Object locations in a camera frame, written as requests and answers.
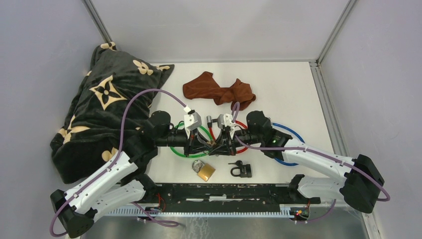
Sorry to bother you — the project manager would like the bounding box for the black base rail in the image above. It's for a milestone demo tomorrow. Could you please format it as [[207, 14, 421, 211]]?
[[139, 183, 321, 213]]

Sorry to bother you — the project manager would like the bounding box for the green cable lock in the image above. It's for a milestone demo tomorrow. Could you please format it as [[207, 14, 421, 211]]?
[[170, 126, 213, 158]]

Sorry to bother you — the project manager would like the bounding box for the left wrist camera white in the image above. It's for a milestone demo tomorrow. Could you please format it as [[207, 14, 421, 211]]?
[[183, 106, 202, 137]]

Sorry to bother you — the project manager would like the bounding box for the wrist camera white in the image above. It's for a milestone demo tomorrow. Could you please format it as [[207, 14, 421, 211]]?
[[183, 106, 202, 137], [217, 114, 236, 136]]

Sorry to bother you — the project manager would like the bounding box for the blue cable lock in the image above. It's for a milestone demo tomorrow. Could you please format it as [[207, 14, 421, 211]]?
[[272, 122, 305, 166]]

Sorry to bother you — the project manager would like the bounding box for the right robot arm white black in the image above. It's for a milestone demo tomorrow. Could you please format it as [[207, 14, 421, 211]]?
[[207, 111, 390, 214]]

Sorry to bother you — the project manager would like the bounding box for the black floral blanket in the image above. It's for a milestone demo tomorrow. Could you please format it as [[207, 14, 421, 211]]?
[[50, 42, 175, 184]]

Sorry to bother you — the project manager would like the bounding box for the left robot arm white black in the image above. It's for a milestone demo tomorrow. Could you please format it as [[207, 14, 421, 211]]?
[[50, 108, 202, 239]]

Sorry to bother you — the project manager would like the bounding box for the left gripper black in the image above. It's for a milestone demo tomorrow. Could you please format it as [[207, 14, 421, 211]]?
[[156, 127, 213, 157]]

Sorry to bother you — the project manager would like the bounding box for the black padlock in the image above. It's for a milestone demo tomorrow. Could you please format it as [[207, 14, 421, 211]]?
[[230, 164, 252, 178]]

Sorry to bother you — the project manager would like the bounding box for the brown cloth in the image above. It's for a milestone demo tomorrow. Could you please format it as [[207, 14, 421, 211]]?
[[182, 71, 256, 111]]

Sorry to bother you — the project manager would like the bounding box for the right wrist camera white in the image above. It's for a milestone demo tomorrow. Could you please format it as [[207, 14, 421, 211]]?
[[217, 114, 236, 136]]

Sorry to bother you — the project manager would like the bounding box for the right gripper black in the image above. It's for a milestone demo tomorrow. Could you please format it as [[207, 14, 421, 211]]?
[[208, 128, 262, 156]]

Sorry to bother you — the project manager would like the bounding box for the red cable lock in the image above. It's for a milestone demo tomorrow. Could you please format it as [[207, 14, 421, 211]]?
[[206, 116, 247, 153]]

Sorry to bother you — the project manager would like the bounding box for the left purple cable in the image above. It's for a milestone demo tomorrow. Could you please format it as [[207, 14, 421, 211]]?
[[49, 89, 190, 238]]

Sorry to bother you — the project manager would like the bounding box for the black padlock key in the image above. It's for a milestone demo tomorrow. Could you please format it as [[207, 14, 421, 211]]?
[[229, 160, 243, 167]]

